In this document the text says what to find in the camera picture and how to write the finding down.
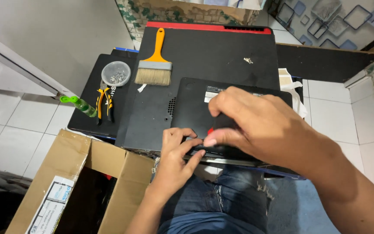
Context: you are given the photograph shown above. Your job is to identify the person's left hand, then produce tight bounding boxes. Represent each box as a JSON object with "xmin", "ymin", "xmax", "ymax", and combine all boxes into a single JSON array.
[{"xmin": 151, "ymin": 127, "xmax": 206, "ymax": 197}]

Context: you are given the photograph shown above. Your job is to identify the person's right hand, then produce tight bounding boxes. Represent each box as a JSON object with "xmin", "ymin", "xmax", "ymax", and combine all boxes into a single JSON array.
[{"xmin": 203, "ymin": 86, "xmax": 317, "ymax": 169}]

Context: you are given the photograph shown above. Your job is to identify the small black laptop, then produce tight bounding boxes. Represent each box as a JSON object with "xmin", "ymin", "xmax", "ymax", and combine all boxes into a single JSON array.
[{"xmin": 171, "ymin": 77, "xmax": 293, "ymax": 167}]

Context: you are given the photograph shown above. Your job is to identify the brown cardboard box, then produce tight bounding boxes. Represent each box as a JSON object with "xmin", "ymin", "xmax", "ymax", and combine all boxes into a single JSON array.
[{"xmin": 5, "ymin": 129, "xmax": 157, "ymax": 234}]

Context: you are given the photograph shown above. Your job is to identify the person's blue jeans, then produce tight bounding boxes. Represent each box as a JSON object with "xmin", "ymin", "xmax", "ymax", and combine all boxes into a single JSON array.
[{"xmin": 151, "ymin": 162, "xmax": 276, "ymax": 234}]

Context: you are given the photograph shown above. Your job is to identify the blue rug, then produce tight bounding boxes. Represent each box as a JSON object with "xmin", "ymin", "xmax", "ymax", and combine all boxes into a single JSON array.
[{"xmin": 265, "ymin": 177, "xmax": 341, "ymax": 234}]

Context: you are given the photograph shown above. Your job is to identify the black board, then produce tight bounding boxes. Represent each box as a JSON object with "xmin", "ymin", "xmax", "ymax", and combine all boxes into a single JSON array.
[{"xmin": 276, "ymin": 44, "xmax": 374, "ymax": 84}]

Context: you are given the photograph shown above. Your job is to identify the yellow black pliers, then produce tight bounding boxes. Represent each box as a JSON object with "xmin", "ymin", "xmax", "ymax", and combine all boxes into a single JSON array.
[{"xmin": 95, "ymin": 81, "xmax": 116, "ymax": 125}]

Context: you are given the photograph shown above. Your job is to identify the large black laptop red edge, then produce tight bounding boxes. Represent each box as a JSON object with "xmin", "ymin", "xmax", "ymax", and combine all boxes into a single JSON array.
[{"xmin": 115, "ymin": 21, "xmax": 280, "ymax": 154}]

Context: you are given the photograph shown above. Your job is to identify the black laptop with white logo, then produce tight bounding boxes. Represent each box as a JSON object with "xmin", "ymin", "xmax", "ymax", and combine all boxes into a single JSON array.
[{"xmin": 67, "ymin": 49, "xmax": 139, "ymax": 138}]

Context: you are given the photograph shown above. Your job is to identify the green bottle with flip cap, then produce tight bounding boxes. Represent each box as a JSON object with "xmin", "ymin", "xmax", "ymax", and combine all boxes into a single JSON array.
[{"xmin": 59, "ymin": 96, "xmax": 98, "ymax": 118}]

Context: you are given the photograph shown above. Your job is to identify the clear plastic container of screws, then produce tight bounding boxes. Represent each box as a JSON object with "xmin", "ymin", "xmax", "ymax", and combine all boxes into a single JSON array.
[{"xmin": 101, "ymin": 61, "xmax": 132, "ymax": 87}]

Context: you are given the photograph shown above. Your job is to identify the white shipping label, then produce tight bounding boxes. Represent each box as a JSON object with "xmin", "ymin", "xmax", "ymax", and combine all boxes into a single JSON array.
[{"xmin": 25, "ymin": 175, "xmax": 76, "ymax": 234}]

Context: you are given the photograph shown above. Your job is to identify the box with brick ivy pattern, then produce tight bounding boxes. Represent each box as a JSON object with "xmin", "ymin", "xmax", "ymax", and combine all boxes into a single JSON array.
[{"xmin": 116, "ymin": 0, "xmax": 266, "ymax": 42}]

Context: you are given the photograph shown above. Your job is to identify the orange handled paint brush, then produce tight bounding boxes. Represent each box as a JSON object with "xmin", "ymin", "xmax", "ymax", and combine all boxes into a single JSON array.
[{"xmin": 134, "ymin": 28, "xmax": 173, "ymax": 86}]

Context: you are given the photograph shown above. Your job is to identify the white door frame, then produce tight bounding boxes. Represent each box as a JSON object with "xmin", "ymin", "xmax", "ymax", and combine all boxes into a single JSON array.
[{"xmin": 0, "ymin": 29, "xmax": 78, "ymax": 98}]

